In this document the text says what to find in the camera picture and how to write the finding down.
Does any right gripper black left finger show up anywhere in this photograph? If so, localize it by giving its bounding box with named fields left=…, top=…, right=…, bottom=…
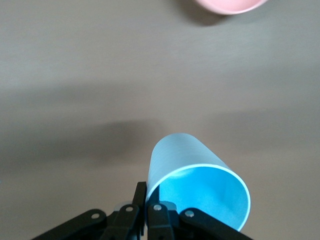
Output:
left=32, top=181, right=147, bottom=240

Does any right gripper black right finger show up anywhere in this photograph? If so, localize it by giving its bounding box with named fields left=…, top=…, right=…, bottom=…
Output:
left=146, top=186, right=253, bottom=240

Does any blue plastic cup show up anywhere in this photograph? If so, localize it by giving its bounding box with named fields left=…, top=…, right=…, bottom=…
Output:
left=147, top=132, right=251, bottom=232

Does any brown table cover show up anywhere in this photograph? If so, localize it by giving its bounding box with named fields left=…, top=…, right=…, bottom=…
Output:
left=0, top=0, right=320, bottom=240

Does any pink bowl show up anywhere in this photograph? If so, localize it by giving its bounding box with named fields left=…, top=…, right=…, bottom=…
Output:
left=193, top=0, right=268, bottom=15

